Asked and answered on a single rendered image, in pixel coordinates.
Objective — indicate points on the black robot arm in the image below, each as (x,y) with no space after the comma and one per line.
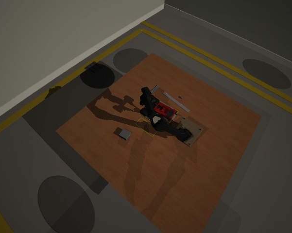
(148,99)

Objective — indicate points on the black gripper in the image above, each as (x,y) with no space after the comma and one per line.
(143,110)

